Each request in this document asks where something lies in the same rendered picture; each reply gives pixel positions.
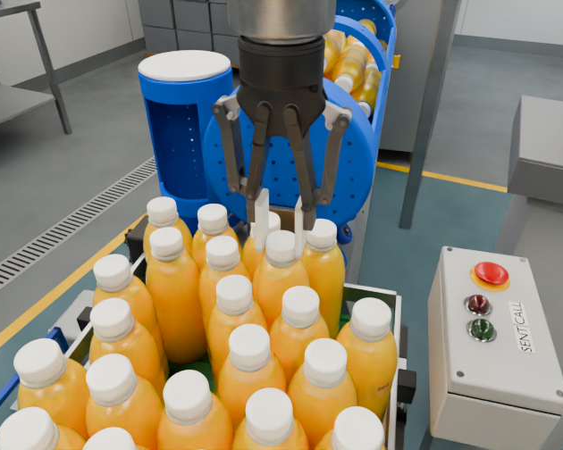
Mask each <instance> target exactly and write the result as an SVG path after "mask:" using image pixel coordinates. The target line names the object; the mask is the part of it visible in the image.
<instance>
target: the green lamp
mask: <svg viewBox="0 0 563 450"><path fill-rule="evenodd" d="M470 329H471V331H472V332H473V333H474V334H475V335H476V336H478V337H479V338H491V337H492V336H493V334H494V326H493V325H492V324H491V323H490V322H489V321H487V320H486V319H475V320H474V321H473V322H472V323H471V326H470Z"/></svg>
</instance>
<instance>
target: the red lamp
mask: <svg viewBox="0 0 563 450"><path fill-rule="evenodd" d="M467 304H468V306H469V307H470V308H471V309H472V310H474V311H476V312H479V313H485V312H487V311H488V310H489V309H490V301H489V300H488V299H487V298H486V297H485V296H483V295H478V294H476V295H471V296H470V297H469V298H468V301H467Z"/></svg>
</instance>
